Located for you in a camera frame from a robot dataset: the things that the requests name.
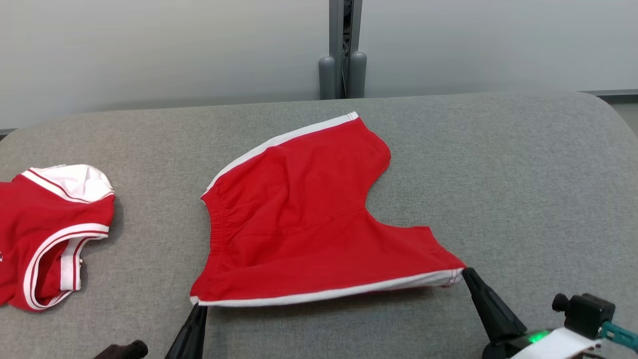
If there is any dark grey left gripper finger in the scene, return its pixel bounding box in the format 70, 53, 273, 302
164, 305, 201, 359
185, 305, 208, 359

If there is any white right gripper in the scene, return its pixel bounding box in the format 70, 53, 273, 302
462, 268, 606, 359

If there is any red shorts white stripe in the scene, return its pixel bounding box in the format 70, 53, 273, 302
189, 111, 468, 307

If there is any red white basketball jersey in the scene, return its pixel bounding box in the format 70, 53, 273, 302
0, 164, 116, 312

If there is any teal right camera connector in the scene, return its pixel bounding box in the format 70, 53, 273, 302
601, 322, 638, 352

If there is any grey partition post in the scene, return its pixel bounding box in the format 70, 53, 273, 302
318, 0, 368, 100

